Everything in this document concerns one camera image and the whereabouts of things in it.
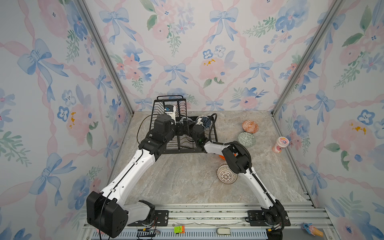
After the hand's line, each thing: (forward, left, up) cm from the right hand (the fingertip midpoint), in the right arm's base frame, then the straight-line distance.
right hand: (181, 118), depth 100 cm
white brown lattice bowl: (-34, -27, -12) cm, 46 cm away
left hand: (-17, -3, +18) cm, 25 cm away
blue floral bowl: (-3, -16, +1) cm, 17 cm away
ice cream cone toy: (-60, -64, -10) cm, 88 cm away
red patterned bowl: (+3, -50, -12) cm, 51 cm away
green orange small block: (-61, -3, -10) cm, 62 cm away
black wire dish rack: (-13, -2, -11) cm, 17 cm away
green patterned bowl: (-8, -45, -12) cm, 47 cm away
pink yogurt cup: (-17, -62, -3) cm, 64 cm away
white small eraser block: (-61, -24, -13) cm, 67 cm away
